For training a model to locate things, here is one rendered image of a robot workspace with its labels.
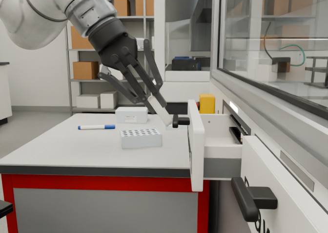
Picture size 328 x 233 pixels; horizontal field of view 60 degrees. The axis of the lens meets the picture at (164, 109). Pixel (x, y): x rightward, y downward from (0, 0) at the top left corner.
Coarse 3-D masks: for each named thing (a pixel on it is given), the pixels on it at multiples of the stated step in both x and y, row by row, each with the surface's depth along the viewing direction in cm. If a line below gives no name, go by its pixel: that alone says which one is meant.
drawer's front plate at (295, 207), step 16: (256, 144) 37; (256, 160) 35; (272, 160) 32; (256, 176) 35; (272, 176) 29; (288, 176) 28; (288, 192) 25; (304, 192) 25; (288, 208) 24; (304, 208) 22; (320, 208) 22; (256, 224) 34; (272, 224) 29; (288, 224) 24; (304, 224) 21; (320, 224) 20
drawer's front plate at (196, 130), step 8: (192, 104) 66; (192, 112) 57; (192, 120) 51; (200, 120) 51; (192, 128) 48; (200, 128) 45; (192, 136) 48; (200, 136) 45; (192, 144) 48; (200, 144) 45; (192, 152) 47; (200, 152) 46; (192, 160) 47; (200, 160) 46; (192, 168) 47; (200, 168) 46; (192, 176) 47; (200, 176) 46; (192, 184) 47; (200, 184) 47
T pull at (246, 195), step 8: (232, 184) 31; (240, 184) 30; (240, 192) 28; (248, 192) 28; (256, 192) 28; (264, 192) 28; (272, 192) 28; (240, 200) 27; (248, 200) 26; (256, 200) 27; (264, 200) 27; (272, 200) 27; (240, 208) 27; (248, 208) 25; (256, 208) 25; (264, 208) 27; (272, 208) 27; (248, 216) 25; (256, 216) 25
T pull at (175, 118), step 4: (176, 116) 61; (176, 120) 57; (180, 120) 58; (184, 120) 58; (188, 120) 58; (172, 124) 56; (176, 124) 56; (180, 124) 58; (184, 124) 58; (188, 124) 58
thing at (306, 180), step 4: (280, 152) 31; (280, 156) 31; (284, 156) 30; (284, 160) 30; (288, 160) 29; (288, 164) 29; (292, 164) 28; (292, 168) 28; (296, 168) 27; (296, 172) 27; (300, 172) 26; (300, 176) 26; (304, 176) 25; (304, 180) 25; (308, 180) 25; (308, 184) 25; (312, 184) 24; (312, 188) 24
